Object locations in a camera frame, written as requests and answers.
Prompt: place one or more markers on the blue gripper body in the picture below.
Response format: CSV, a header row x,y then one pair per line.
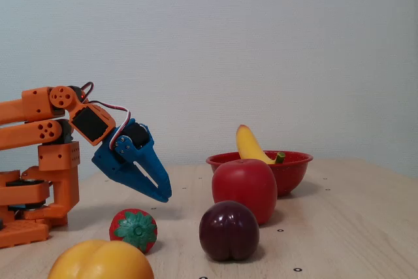
x,y
115,167

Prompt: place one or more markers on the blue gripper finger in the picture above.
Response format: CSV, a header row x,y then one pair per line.
x,y
137,182
153,168

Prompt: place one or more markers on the yellow toy banana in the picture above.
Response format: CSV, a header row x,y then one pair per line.
x,y
249,145

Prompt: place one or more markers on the orange robot base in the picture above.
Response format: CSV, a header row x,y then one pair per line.
x,y
23,190

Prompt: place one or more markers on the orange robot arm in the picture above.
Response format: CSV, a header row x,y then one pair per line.
x,y
19,112

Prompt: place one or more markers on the red speckled bowl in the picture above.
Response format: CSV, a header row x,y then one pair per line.
x,y
294,174

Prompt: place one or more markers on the red toy strawberry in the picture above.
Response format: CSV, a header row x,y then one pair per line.
x,y
134,230

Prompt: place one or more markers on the yellow toy peach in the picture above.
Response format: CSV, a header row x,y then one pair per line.
x,y
101,262

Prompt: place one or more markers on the red toy apple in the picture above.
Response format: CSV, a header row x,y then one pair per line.
x,y
243,187

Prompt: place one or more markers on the purple toy plum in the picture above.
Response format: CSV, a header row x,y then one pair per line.
x,y
228,230

